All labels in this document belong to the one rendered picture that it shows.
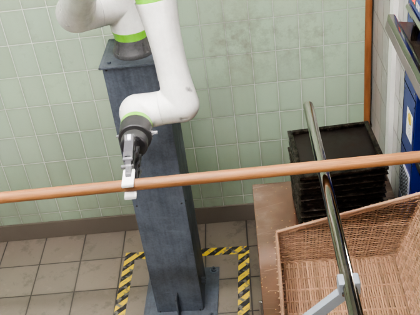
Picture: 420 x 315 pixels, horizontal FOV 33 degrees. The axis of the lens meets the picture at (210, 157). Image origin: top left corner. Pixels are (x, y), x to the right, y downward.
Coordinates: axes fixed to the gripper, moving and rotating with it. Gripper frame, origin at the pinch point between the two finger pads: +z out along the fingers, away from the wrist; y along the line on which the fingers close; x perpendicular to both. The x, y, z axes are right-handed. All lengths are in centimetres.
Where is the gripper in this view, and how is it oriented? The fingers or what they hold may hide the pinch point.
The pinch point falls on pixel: (129, 184)
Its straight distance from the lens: 179.9
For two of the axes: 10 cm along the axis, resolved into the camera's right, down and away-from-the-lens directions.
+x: -9.9, 1.0, 0.5
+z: 0.2, 5.8, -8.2
